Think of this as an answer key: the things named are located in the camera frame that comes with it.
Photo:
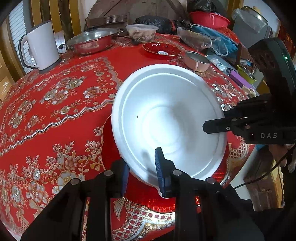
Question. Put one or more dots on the round wooden tabletop board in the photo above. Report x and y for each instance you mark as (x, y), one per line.
(117, 14)

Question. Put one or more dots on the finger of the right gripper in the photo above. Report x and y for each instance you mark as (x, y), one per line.
(248, 107)
(219, 125)

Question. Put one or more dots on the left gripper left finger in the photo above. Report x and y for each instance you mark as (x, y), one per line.
(62, 218)

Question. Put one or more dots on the white tissue packet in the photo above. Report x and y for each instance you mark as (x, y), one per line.
(216, 62)

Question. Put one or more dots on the purple box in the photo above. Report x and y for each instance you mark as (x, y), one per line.
(239, 80)

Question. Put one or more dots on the clear plastic food container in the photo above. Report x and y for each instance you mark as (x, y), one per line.
(141, 33)

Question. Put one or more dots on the grey appliance in plastic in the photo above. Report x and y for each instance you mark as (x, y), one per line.
(250, 26)

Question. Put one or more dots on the large red glass plate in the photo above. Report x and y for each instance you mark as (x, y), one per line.
(136, 192)

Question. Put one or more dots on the pink steel cup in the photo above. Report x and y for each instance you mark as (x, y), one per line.
(196, 61)

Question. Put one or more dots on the steel pot with lid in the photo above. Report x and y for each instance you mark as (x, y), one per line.
(92, 41)

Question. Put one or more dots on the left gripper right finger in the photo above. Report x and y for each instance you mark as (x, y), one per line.
(204, 210)

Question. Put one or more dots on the blue plastic bag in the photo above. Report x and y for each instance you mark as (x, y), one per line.
(221, 44)

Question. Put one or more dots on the person's right hand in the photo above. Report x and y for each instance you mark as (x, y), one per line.
(279, 153)

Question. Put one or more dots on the red plastic basin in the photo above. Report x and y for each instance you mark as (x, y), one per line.
(209, 20)

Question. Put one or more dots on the white electric kettle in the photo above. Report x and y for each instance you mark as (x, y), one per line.
(43, 47)

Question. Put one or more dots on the yellow steel bowl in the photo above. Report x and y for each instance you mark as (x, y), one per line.
(246, 74)

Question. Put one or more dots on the white foam bowl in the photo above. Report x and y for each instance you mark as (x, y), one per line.
(165, 106)

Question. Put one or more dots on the small red glass dish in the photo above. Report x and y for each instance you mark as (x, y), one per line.
(162, 49)

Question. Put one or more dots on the black plastic bag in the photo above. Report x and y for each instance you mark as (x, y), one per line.
(165, 26)

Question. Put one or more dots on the clear bag with food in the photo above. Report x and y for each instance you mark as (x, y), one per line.
(194, 40)

